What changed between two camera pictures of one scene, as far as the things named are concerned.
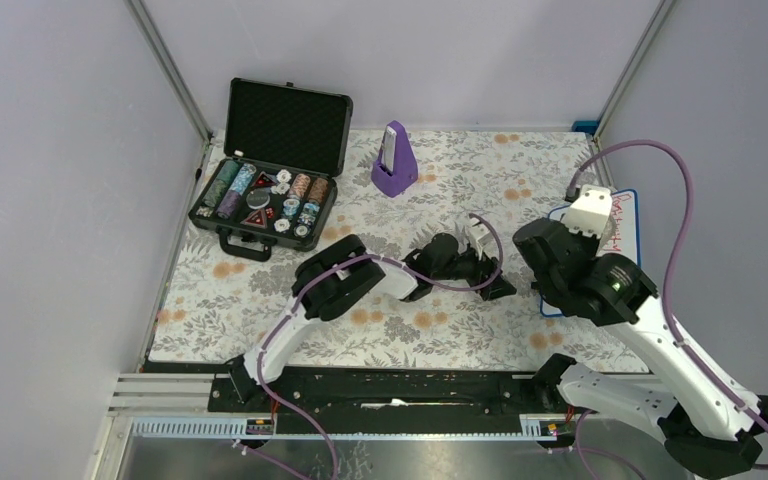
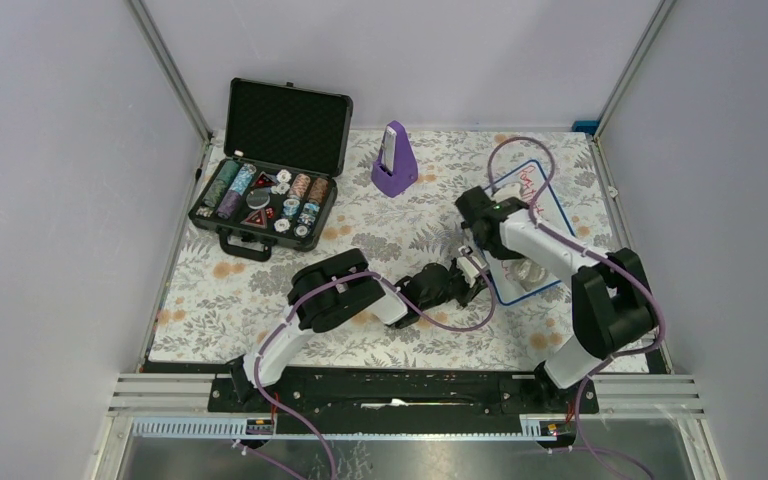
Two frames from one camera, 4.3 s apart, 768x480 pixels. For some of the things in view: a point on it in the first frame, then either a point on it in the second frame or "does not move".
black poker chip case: x=286 y=147 does not move
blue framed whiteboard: x=621 y=234 -> x=549 y=211
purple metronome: x=396 y=167 does not move
